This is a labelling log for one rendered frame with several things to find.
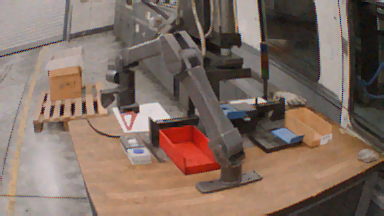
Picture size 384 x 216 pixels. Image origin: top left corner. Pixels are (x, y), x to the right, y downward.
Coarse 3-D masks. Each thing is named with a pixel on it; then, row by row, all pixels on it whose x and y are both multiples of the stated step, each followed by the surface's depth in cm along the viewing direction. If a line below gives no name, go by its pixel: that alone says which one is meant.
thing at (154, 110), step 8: (152, 104) 207; (144, 112) 198; (152, 112) 198; (160, 112) 198; (120, 120) 189; (128, 120) 189; (136, 120) 189; (144, 120) 189; (136, 128) 181; (144, 128) 181
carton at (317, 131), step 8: (288, 112) 176; (296, 112) 178; (304, 112) 180; (312, 112) 173; (288, 120) 174; (296, 120) 167; (304, 120) 181; (312, 120) 174; (320, 120) 167; (288, 128) 174; (296, 128) 167; (304, 128) 161; (312, 128) 174; (320, 128) 167; (328, 128) 160; (304, 136) 161; (312, 136) 155; (320, 136) 165; (328, 136) 158; (312, 144) 156; (320, 144) 158
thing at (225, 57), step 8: (200, 48) 180; (208, 48) 185; (216, 48) 184; (224, 48) 165; (208, 56) 174; (216, 56) 167; (224, 56) 166; (232, 56) 166; (240, 56) 166; (208, 64) 171; (216, 64) 166; (224, 64) 163; (232, 64) 164; (240, 64) 165; (208, 72) 163; (216, 72) 164; (224, 72) 165; (232, 72) 166; (240, 72) 167; (248, 72) 168; (208, 80) 164; (224, 80) 170
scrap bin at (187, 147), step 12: (168, 132) 165; (180, 132) 166; (192, 132) 167; (168, 144) 155; (180, 144) 166; (192, 144) 166; (204, 144) 158; (180, 156) 145; (192, 156) 156; (204, 156) 156; (180, 168) 146; (192, 168) 143; (204, 168) 145; (216, 168) 146
